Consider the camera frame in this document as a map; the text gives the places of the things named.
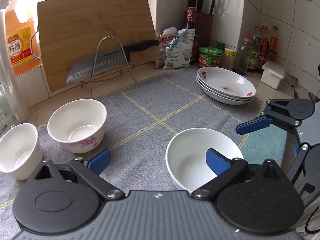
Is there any white floral bowl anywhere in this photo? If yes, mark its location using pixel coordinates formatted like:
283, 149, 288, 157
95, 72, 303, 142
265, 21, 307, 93
165, 128, 244, 193

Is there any white fruit plate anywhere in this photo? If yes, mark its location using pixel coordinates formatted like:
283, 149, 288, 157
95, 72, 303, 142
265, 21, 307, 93
197, 80, 253, 106
196, 77, 254, 102

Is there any pink floral bowl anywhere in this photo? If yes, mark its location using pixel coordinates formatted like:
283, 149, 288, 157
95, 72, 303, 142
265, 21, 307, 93
47, 99, 107, 154

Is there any white stained plate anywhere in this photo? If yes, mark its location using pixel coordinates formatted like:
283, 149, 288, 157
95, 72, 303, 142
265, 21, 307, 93
197, 67, 256, 99

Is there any white plastic seasoning box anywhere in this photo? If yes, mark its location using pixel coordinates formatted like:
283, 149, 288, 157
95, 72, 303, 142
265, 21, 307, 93
261, 61, 285, 90

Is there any grey blue checked dish mat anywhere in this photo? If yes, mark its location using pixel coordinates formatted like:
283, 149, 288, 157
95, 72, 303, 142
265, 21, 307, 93
0, 65, 288, 240

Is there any clear glass bottle red cap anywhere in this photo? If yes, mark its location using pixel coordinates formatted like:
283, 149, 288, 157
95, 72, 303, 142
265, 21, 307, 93
233, 35, 252, 75

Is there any red label sauce bottle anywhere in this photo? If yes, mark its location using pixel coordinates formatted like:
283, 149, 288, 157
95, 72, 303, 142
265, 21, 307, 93
256, 25, 270, 73

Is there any yellow lid spice jar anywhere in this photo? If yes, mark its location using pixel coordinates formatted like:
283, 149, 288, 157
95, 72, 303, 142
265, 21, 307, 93
221, 47, 236, 70

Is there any amber bottle gold cap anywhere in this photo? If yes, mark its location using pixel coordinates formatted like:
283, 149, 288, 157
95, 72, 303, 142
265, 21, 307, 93
267, 25, 280, 62

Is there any green label oil bottle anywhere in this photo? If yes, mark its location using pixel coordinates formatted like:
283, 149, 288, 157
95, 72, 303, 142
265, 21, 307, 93
247, 25, 262, 72

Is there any green lid sauce jar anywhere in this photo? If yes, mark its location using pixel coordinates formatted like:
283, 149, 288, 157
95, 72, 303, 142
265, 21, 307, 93
198, 47, 223, 67

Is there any small green lid jar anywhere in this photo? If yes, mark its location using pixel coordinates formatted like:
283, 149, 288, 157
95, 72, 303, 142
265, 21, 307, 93
216, 42, 226, 51

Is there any white blue seasoning bag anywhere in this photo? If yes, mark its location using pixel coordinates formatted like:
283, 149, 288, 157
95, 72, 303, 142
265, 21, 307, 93
163, 29, 189, 69

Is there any dark red knife block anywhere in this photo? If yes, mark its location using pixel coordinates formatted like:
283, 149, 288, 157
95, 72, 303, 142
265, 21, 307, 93
184, 0, 216, 49

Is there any dark soy sauce bottle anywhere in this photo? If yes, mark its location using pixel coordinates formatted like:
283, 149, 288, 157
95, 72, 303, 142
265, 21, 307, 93
183, 0, 198, 66

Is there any red white clipped bag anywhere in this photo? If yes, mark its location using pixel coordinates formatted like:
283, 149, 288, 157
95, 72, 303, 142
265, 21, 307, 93
155, 27, 178, 69

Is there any stack of clear plastic cups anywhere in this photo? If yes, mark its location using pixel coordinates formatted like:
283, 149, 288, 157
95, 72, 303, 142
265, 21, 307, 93
1, 9, 30, 124

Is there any bamboo cutting board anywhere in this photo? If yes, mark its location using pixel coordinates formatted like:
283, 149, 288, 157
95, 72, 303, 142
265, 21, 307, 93
37, 0, 156, 93

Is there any orange cooking wine jug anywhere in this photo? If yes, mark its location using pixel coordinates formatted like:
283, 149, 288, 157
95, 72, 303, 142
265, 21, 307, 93
5, 0, 41, 76

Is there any metal spatula wooden handle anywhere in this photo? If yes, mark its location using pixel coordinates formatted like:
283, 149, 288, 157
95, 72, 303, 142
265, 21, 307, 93
285, 73, 299, 99

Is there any metal wire board rack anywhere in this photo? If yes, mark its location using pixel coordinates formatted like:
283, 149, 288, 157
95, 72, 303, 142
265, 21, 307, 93
72, 36, 144, 98

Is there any black handled kitchen knife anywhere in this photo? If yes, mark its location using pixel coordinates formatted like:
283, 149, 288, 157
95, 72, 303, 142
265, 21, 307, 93
66, 40, 159, 86

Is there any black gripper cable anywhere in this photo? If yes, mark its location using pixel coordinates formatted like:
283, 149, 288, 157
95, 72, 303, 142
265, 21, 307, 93
304, 203, 320, 235

